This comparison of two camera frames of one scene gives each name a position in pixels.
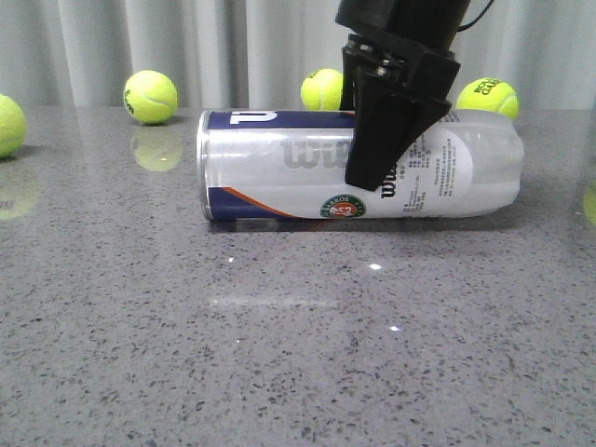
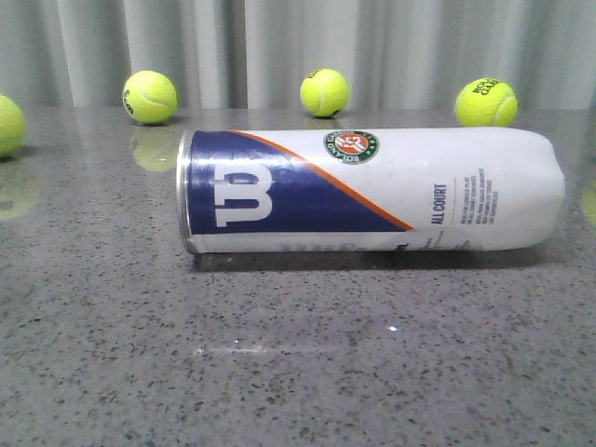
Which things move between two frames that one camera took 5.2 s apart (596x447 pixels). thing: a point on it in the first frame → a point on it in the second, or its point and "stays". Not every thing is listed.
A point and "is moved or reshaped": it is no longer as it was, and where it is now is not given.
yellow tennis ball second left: [150, 96] stays
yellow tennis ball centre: [321, 90] stays
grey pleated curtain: [256, 54] stays
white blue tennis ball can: [292, 166] is moved or reshaped
